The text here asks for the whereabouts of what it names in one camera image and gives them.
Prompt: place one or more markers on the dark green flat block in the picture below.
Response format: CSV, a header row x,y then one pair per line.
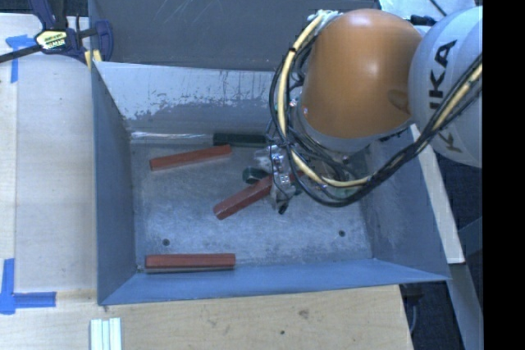
x,y
238,139

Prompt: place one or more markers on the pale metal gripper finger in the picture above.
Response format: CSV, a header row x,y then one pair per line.
x,y
284,181
277,162

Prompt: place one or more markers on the grey metal bin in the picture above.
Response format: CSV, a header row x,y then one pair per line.
x,y
205,225

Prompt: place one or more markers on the red-brown block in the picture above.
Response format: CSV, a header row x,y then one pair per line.
x,y
190,157
242,201
188,260

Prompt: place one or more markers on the pale wood flat board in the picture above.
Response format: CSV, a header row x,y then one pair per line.
x,y
53,176

